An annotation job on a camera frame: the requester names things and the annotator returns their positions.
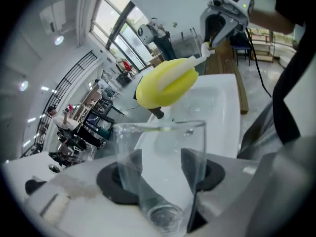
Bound yellow sponge brush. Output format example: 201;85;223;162
135;41;217;109

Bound white air conditioner unit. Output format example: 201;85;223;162
39;0;68;36

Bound clear drinking glass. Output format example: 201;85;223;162
112;119;207;236

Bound black metal railing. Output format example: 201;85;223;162
21;50;104;158

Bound person's right forearm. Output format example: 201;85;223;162
248;7;296;35

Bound white sink basin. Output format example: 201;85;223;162
134;73;242;159

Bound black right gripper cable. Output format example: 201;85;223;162
244;26;272;98

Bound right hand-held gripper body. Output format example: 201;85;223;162
207;0;255;32

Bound black-legged work table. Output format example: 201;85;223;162
74;87;125;133

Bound person's black t-shirt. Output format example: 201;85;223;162
271;0;316;145

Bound large glass window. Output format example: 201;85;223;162
90;0;158;71

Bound person's grey trousers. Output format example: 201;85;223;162
236;102;283;160

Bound dark blue chair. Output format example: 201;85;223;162
231;35;252;67

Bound clothes rack with red garment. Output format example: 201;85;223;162
115;57;135;75

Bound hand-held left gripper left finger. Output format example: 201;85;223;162
24;149;149;237

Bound wooden shelf rack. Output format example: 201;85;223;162
247;28;277;63

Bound black sink faucet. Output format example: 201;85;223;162
147;106;165;120

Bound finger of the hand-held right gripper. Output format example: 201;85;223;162
210;20;238;48
199;8;219;44

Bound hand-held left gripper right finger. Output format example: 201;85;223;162
181;135;314;237

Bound white round backpack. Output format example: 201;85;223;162
137;23;156;44

